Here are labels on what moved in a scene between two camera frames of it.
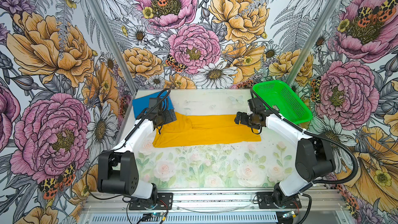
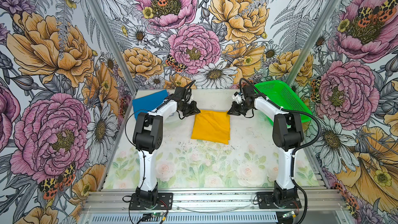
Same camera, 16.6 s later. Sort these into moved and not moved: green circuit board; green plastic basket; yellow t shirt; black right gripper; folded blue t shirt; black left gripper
Moved: yellow t shirt; black left gripper; black right gripper
Not moved: green circuit board; folded blue t shirt; green plastic basket
